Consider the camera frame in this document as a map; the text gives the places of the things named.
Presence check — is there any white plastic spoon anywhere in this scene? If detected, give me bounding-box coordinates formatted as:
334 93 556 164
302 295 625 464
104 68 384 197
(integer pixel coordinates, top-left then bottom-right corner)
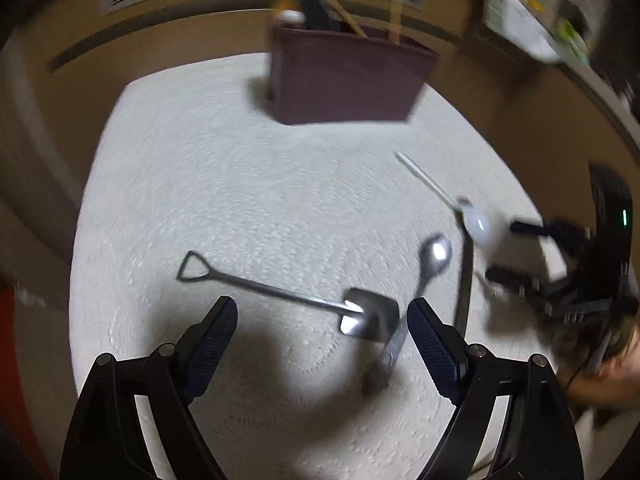
395 152 498 250

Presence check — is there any wooden spoon in holder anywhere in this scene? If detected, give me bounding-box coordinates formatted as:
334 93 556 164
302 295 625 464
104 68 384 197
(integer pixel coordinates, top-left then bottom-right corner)
271 0 300 13

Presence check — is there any white ball handle spoon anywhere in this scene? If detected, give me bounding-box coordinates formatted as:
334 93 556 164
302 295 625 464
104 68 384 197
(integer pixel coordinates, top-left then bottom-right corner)
277 9 306 29

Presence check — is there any silver metal spoon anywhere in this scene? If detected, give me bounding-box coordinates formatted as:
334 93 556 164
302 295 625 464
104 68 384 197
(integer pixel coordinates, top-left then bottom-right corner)
362 233 452 396

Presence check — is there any green white hanging cloth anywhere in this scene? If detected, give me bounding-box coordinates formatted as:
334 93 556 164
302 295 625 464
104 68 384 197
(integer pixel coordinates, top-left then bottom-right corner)
483 0 561 64

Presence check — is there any dark purple utensil holder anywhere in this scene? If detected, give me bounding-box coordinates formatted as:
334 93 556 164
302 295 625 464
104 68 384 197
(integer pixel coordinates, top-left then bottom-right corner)
269 27 440 125

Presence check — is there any white lace table mat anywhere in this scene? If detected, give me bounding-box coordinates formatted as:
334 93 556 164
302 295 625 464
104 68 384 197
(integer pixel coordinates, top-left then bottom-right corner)
68 54 538 479

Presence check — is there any shovel shaped metal spoon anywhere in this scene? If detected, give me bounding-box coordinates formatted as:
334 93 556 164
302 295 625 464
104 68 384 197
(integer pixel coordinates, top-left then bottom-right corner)
176 250 400 342

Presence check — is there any dark long handled spoon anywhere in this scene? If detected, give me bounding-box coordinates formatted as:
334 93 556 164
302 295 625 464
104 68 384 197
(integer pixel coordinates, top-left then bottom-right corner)
454 200 474 338

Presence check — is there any wooden chopstick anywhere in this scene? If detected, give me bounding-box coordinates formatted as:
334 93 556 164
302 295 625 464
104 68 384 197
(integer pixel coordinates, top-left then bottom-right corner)
388 0 402 44
326 0 367 38

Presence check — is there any blue plastic spoon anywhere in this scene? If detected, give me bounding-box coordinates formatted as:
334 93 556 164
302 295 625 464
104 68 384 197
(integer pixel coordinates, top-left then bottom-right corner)
299 0 341 32

